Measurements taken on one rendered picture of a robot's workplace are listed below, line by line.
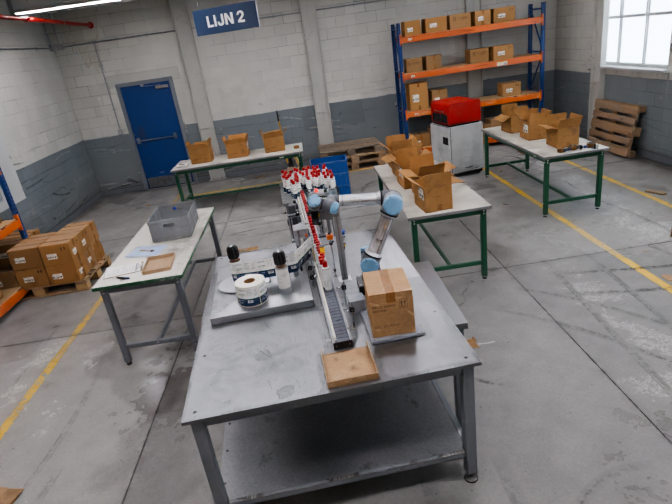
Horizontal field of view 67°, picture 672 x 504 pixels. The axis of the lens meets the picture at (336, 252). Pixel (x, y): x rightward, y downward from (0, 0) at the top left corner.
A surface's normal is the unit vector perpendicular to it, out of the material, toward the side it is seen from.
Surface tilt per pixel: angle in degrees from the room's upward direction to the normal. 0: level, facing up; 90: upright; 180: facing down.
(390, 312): 90
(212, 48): 90
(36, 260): 91
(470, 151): 90
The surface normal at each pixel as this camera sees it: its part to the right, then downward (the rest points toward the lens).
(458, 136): 0.27, 0.34
